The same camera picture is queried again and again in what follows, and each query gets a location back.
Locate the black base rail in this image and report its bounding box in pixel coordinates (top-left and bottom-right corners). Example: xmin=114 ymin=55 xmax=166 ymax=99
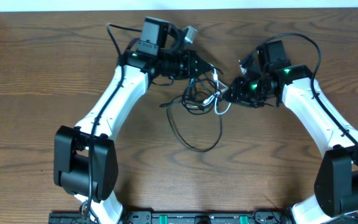
xmin=48 ymin=208 xmax=358 ymax=224

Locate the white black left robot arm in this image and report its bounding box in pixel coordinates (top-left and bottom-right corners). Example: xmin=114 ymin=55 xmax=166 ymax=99
xmin=53 ymin=17 xmax=212 ymax=223

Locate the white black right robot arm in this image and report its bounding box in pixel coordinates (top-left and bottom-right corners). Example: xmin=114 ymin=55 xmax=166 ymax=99
xmin=223 ymin=40 xmax=358 ymax=223

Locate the white usb cable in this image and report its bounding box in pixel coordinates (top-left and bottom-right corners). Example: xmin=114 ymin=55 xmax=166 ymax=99
xmin=187 ymin=63 xmax=232 ymax=116

